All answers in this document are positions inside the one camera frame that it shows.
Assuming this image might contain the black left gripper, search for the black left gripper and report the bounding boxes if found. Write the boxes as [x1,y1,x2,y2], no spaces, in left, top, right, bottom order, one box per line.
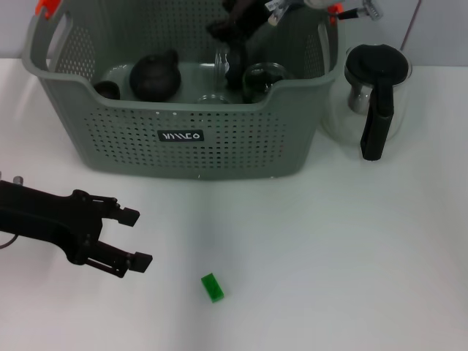
[0,180,154,279]

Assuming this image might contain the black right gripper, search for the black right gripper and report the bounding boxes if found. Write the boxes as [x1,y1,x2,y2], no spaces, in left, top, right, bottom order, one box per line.
[206,0,271,41]

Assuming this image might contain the green long toy brick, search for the green long toy brick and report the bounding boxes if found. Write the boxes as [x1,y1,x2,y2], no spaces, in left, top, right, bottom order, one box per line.
[200,273,225,304]

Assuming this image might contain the grey perforated storage bin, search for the grey perforated storage bin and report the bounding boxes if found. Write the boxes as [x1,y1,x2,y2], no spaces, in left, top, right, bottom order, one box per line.
[20,0,347,182]

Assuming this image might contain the dark clay teacup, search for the dark clay teacup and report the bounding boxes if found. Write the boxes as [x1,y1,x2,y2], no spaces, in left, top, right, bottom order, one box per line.
[93,80,121,100]

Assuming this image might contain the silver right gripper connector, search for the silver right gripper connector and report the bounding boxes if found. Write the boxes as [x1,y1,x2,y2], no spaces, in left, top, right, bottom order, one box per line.
[265,0,290,27]

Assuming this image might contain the dark clay teapot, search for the dark clay teapot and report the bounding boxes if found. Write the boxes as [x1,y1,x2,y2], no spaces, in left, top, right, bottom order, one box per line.
[129,48,183,103]

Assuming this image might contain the grey right gripper cable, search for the grey right gripper cable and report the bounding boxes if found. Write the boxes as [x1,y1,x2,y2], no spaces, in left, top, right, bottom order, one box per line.
[338,0,385,21]

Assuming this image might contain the glass pitcher black handle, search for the glass pitcher black handle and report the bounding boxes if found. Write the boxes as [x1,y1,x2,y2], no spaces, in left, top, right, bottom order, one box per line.
[321,42,413,162]

